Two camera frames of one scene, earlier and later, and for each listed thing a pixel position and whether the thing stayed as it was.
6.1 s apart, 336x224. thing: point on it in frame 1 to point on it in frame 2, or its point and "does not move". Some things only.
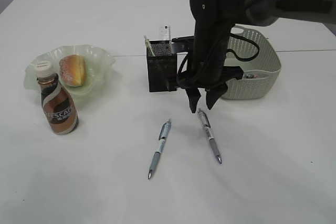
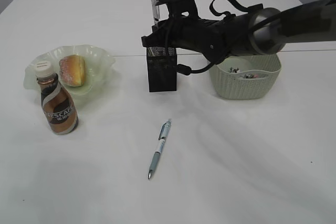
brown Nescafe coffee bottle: [59, 103] does not move
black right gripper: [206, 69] to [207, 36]
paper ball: [248, 75] does not move
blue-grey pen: [164, 132] does not move
